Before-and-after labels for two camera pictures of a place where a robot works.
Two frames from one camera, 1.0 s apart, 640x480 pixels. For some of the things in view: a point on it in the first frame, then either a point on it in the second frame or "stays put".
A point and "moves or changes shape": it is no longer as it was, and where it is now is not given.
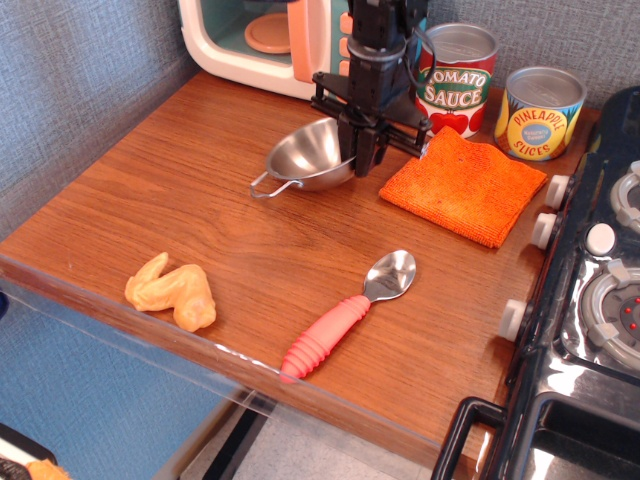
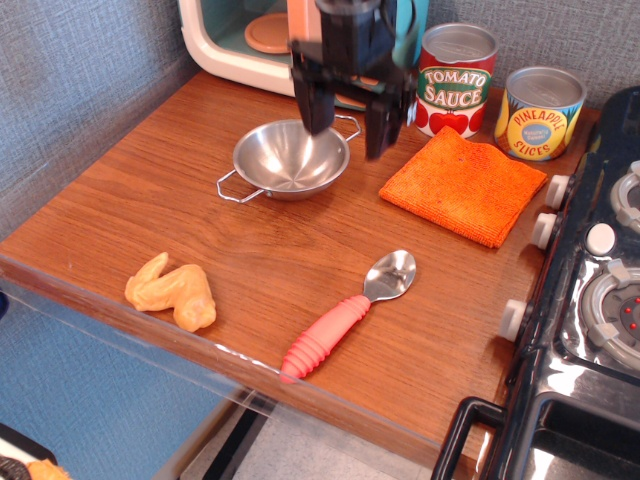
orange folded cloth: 470,189 stays put
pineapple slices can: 540,112 stays put
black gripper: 378,90 → 357,49
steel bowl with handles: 311,155 moves or changes shape
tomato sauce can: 462,87 stays put
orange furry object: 47,470 stays put
